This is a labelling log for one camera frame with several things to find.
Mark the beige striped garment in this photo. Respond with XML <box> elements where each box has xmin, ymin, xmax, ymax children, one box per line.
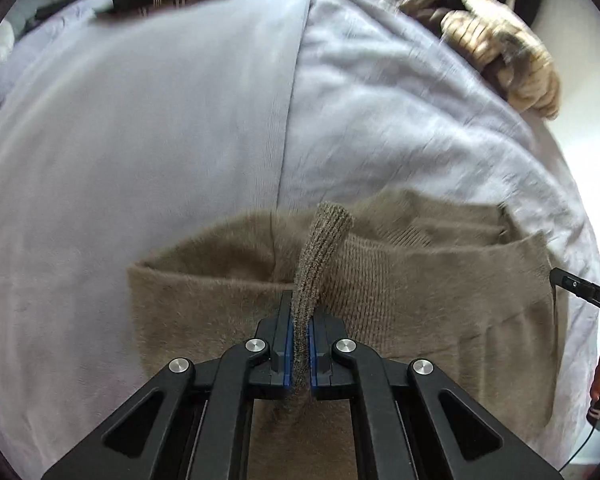
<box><xmin>350</xmin><ymin>0</ymin><xmax>562</xmax><ymax>121</ymax></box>

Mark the brown knit sweater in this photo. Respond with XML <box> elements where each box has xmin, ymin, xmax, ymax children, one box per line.
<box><xmin>127</xmin><ymin>189</ymin><xmax>563</xmax><ymax>480</ymax></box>

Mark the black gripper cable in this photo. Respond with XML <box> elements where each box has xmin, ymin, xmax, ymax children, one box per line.
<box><xmin>562</xmin><ymin>425</ymin><xmax>597</xmax><ymax>466</ymax></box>

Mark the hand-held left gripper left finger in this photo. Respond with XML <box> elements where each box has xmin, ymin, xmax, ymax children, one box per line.
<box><xmin>42</xmin><ymin>290</ymin><xmax>295</xmax><ymax>480</ymax></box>

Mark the lavender embossed blanket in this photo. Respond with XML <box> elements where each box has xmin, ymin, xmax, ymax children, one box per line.
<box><xmin>0</xmin><ymin>0</ymin><xmax>600</xmax><ymax>480</ymax></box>

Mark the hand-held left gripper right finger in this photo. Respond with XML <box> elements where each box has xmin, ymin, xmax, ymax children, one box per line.
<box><xmin>307</xmin><ymin>305</ymin><xmax>563</xmax><ymax>480</ymax></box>

